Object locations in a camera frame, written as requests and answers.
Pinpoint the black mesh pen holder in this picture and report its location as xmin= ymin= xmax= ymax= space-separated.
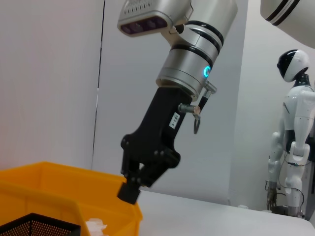
xmin=0 ymin=213 xmax=81 ymax=236

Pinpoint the white humanoid robot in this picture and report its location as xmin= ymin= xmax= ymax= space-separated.
xmin=265 ymin=49 xmax=315 ymax=218

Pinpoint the grey humanoid support stand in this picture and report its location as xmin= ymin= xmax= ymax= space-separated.
xmin=304 ymin=134 xmax=315 ymax=222

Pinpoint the white paper ball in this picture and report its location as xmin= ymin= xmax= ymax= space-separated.
xmin=85 ymin=218 xmax=109 ymax=236

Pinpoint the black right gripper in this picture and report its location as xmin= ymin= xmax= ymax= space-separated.
xmin=117 ymin=86 xmax=194 ymax=206

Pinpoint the yellow plastic bin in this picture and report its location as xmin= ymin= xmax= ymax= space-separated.
xmin=0 ymin=161 xmax=144 ymax=236

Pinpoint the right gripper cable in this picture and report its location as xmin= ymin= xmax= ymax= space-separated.
xmin=178 ymin=81 xmax=219 ymax=135

